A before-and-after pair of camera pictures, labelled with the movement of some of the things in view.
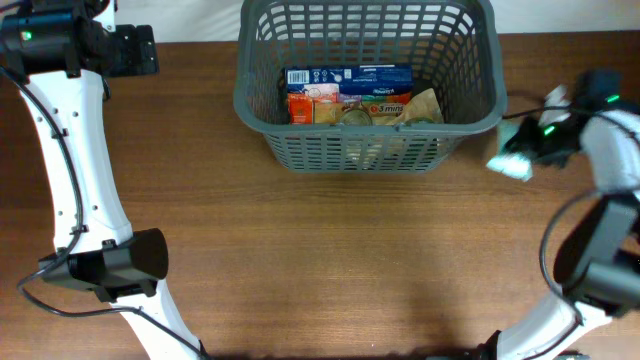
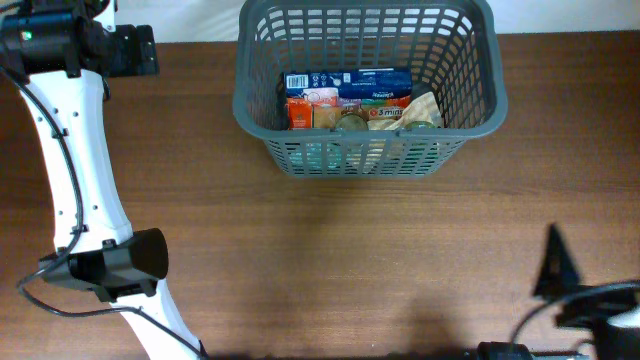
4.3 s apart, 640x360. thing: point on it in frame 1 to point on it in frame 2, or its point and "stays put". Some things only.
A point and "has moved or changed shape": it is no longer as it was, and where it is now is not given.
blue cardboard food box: [353, 80] stays put
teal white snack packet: [516, 165] to [314, 156]
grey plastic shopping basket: [455, 47] stays put
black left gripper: [136, 62] stays put
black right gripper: [519, 139] to [558, 265]
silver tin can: [356, 117] has moved or changed shape
